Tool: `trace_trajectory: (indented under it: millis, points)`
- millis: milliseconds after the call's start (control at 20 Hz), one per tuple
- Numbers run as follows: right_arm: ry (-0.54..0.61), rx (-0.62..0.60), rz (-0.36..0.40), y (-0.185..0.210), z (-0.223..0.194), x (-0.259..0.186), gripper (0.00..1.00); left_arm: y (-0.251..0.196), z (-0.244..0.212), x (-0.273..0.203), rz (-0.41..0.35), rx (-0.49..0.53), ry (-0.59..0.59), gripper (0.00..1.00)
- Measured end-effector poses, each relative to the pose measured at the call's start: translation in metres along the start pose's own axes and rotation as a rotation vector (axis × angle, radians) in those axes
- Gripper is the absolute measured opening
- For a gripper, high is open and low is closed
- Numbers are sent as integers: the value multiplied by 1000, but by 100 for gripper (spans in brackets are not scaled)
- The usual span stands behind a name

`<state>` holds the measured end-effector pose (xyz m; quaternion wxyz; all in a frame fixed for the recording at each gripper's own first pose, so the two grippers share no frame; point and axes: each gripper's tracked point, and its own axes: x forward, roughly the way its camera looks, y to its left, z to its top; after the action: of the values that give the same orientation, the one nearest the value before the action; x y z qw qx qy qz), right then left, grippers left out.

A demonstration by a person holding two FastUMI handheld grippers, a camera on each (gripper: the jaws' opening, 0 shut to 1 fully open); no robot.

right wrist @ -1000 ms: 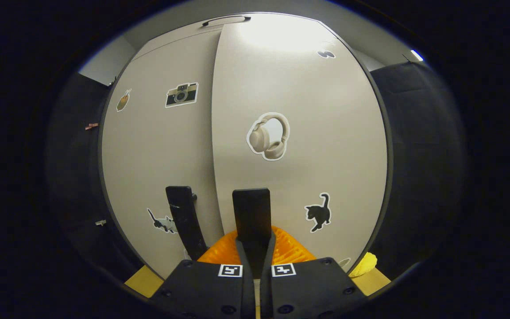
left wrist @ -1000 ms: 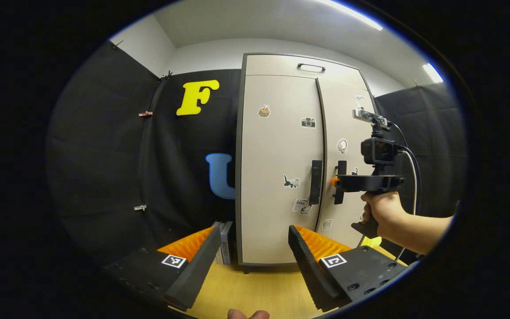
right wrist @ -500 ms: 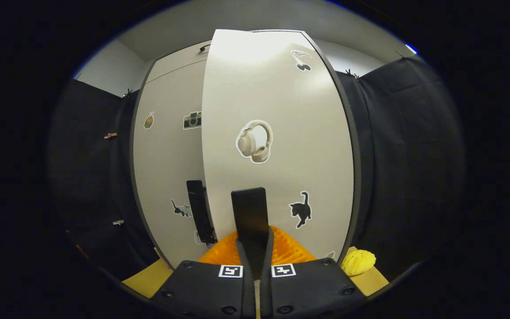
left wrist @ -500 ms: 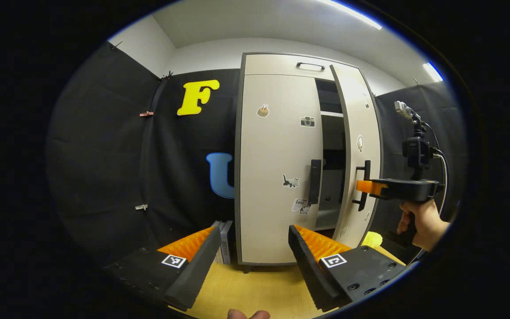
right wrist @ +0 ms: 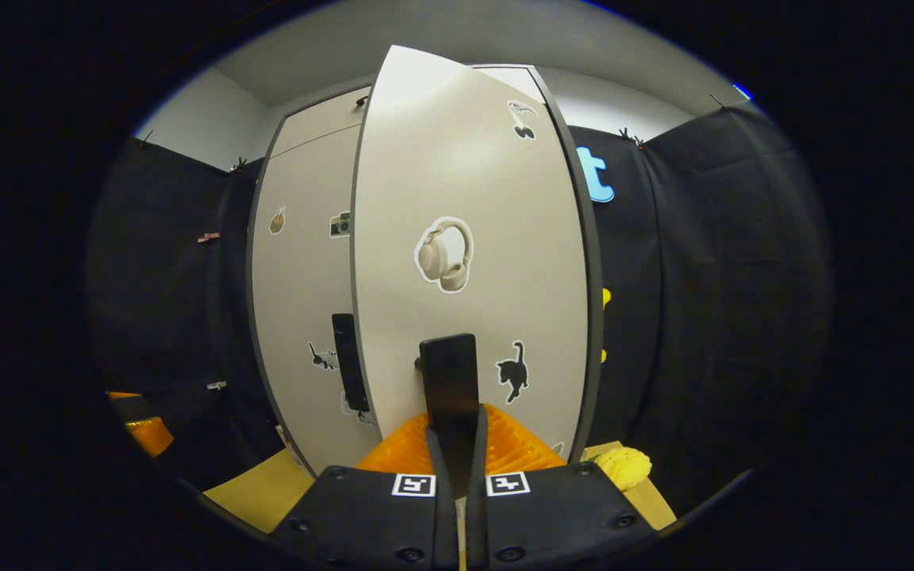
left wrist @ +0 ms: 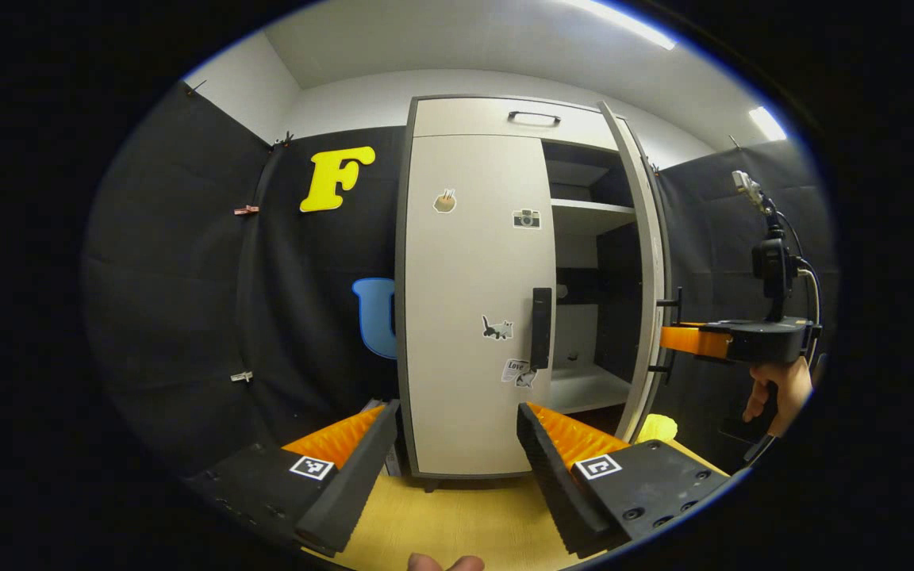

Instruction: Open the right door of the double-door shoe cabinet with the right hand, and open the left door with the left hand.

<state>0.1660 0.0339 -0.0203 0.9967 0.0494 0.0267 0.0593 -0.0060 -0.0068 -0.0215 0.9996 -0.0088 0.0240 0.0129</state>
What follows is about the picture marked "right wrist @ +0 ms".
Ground black door handle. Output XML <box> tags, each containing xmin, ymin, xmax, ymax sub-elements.
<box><xmin>414</xmin><ymin>333</ymin><xmax>480</xmax><ymax>486</ymax></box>
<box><xmin>332</xmin><ymin>313</ymin><xmax>371</xmax><ymax>412</ymax></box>

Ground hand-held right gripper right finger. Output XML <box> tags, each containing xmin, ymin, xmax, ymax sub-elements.
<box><xmin>461</xmin><ymin>403</ymin><xmax>659</xmax><ymax>571</ymax></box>

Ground yellow knobbly toy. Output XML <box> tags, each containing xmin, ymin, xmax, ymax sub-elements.
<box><xmin>596</xmin><ymin>446</ymin><xmax>654</xmax><ymax>492</ymax></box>

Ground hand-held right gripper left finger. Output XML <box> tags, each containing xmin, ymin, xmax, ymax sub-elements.
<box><xmin>269</xmin><ymin>408</ymin><xmax>462</xmax><ymax>571</ymax></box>

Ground beige cabinet door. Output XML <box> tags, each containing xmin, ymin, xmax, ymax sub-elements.
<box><xmin>251</xmin><ymin>123</ymin><xmax>383</xmax><ymax>473</ymax></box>
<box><xmin>350</xmin><ymin>45</ymin><xmax>591</xmax><ymax>466</ymax></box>

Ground beige double-door shoe cabinet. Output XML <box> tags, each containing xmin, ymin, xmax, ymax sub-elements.
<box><xmin>247</xmin><ymin>63</ymin><xmax>605</xmax><ymax>477</ymax></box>

